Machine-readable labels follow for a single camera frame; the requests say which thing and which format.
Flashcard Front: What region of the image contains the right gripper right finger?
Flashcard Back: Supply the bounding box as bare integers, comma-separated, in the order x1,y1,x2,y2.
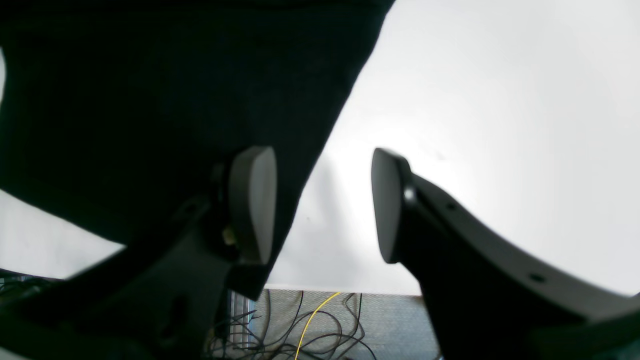
371,148,640,360

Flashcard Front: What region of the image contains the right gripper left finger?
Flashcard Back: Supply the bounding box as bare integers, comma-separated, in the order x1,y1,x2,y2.
1,146,278,360

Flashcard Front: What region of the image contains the black T-shirt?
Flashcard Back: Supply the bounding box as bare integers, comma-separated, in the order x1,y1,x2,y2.
1,0,393,298

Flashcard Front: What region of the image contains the yellow floor cable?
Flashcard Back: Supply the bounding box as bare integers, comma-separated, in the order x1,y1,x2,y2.
294,292,342,360

